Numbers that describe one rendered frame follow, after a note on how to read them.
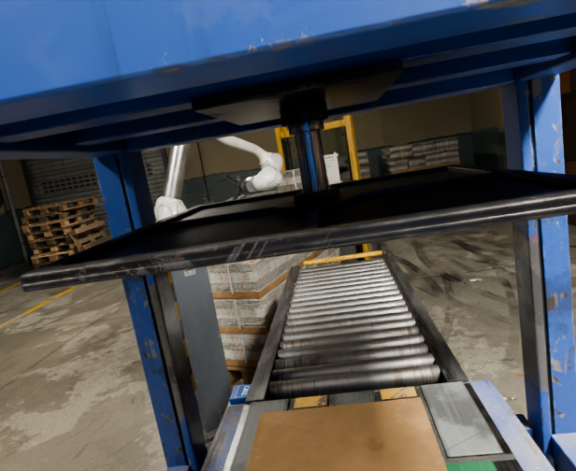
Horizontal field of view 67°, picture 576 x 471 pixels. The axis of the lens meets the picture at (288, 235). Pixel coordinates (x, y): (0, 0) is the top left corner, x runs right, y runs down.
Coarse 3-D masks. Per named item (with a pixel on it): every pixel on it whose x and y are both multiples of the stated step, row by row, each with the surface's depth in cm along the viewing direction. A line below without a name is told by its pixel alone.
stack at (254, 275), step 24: (240, 264) 258; (264, 264) 265; (288, 264) 295; (312, 264) 331; (216, 288) 270; (240, 288) 262; (216, 312) 275; (240, 312) 267; (264, 312) 260; (240, 336) 271; (264, 336) 264; (240, 360) 276
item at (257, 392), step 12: (288, 276) 222; (288, 288) 201; (288, 300) 184; (276, 312) 171; (288, 312) 172; (276, 324) 159; (276, 336) 148; (264, 348) 140; (276, 348) 139; (264, 360) 132; (264, 372) 124; (252, 384) 118; (264, 384) 117; (252, 396) 112; (264, 396) 111
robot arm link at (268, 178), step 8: (264, 168) 252; (272, 168) 251; (256, 176) 249; (264, 176) 245; (272, 176) 243; (280, 176) 246; (256, 184) 248; (264, 184) 246; (272, 184) 245; (280, 184) 247
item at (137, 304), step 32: (96, 160) 93; (128, 160) 93; (128, 192) 94; (128, 224) 95; (128, 288) 98; (160, 288) 99; (160, 320) 98; (160, 352) 100; (160, 384) 102; (192, 384) 109; (160, 416) 103; (192, 416) 106; (192, 448) 104
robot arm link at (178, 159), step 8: (176, 152) 238; (184, 152) 240; (168, 160) 241; (176, 160) 238; (184, 160) 241; (168, 168) 239; (176, 168) 238; (184, 168) 242; (168, 176) 239; (176, 176) 239; (168, 184) 238; (176, 184) 239; (168, 192) 238; (176, 192) 239; (160, 200) 237
